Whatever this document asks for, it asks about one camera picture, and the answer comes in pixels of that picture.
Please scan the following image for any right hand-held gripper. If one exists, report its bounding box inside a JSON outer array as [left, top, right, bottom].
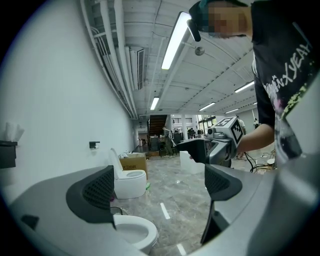
[[176, 116, 247, 168]]

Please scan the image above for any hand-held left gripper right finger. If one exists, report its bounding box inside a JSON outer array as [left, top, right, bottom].
[[192, 152, 320, 256]]

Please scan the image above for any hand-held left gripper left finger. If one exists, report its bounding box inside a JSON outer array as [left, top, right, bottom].
[[6, 164, 151, 256]]

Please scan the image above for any white toilet seat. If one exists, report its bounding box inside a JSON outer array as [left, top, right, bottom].
[[112, 214, 160, 255]]

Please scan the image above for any person's right forearm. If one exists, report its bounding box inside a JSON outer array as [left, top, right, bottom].
[[236, 123, 276, 154]]

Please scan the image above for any white toilet with raised lid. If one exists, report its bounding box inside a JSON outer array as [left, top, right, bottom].
[[108, 147, 148, 200]]

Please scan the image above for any white plastic block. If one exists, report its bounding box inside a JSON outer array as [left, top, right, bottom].
[[179, 149, 206, 175]]

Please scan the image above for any dark staircase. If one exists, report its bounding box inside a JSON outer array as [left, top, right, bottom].
[[148, 114, 169, 152]]

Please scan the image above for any long ceiling light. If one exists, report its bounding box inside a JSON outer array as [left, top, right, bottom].
[[160, 11, 193, 71], [149, 96, 160, 111], [198, 101, 217, 112], [234, 80, 255, 94]]

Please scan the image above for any brown cardboard box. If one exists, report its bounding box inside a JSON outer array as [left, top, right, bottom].
[[119, 152, 149, 180]]

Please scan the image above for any black tissue holder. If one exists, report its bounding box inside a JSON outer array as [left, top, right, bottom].
[[0, 140, 19, 169]]

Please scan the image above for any white tissue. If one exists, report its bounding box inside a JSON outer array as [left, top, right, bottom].
[[4, 122, 25, 143]]

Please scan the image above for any white ceiling air conditioner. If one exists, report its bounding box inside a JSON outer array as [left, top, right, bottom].
[[129, 45, 146, 91]]

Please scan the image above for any black printed t-shirt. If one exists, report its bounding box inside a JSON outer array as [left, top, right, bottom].
[[250, 0, 316, 166]]

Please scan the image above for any bundle of white ceiling pipes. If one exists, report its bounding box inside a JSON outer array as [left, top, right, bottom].
[[80, 0, 139, 120]]

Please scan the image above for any black cable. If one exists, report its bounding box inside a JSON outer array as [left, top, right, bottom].
[[243, 151, 276, 174]]

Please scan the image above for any black head-worn camera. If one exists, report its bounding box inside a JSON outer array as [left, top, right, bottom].
[[186, 18, 202, 43]]

